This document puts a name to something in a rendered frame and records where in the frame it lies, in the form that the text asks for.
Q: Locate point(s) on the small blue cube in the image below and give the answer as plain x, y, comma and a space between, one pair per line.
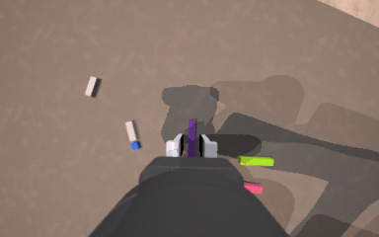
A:
135, 145

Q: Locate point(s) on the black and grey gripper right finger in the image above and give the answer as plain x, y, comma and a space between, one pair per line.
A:
207, 148

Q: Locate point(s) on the purple rod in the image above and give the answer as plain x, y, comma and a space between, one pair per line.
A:
191, 137

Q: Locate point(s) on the pink rod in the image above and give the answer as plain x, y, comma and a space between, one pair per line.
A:
255, 188

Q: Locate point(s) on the lime green rod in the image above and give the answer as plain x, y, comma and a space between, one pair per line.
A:
262, 161

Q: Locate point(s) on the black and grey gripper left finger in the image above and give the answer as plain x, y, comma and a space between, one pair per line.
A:
175, 147

